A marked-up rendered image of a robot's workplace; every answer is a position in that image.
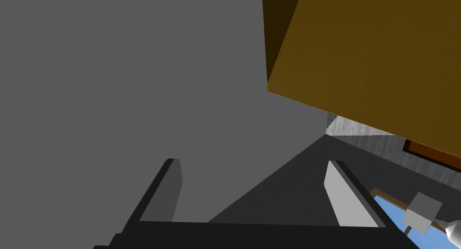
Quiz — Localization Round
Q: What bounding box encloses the grey ceiling lamp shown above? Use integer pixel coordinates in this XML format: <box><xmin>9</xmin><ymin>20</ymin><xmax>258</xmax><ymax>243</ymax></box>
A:
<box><xmin>402</xmin><ymin>191</ymin><xmax>461</xmax><ymax>240</ymax></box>

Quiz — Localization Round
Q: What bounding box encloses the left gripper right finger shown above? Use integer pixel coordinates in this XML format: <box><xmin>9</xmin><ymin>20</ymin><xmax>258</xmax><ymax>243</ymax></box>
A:
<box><xmin>324</xmin><ymin>160</ymin><xmax>388</xmax><ymax>228</ymax></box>

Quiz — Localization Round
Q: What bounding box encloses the yellow-brown wooden cupboard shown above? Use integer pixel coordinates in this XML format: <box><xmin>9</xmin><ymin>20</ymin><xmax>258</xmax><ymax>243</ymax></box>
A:
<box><xmin>261</xmin><ymin>0</ymin><xmax>461</xmax><ymax>158</ymax></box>

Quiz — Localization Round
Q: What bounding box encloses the brown wooden door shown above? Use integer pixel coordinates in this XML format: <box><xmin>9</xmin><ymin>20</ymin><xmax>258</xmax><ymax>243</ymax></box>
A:
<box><xmin>402</xmin><ymin>138</ymin><xmax>461</xmax><ymax>170</ymax></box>

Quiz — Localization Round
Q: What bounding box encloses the wooden framed window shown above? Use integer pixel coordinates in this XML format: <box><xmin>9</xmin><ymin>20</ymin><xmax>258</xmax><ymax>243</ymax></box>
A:
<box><xmin>369</xmin><ymin>187</ymin><xmax>461</xmax><ymax>249</ymax></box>

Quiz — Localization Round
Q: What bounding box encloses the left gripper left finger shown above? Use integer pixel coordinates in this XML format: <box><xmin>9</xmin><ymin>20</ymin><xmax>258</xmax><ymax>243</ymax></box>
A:
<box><xmin>128</xmin><ymin>158</ymin><xmax>184</xmax><ymax>223</ymax></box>

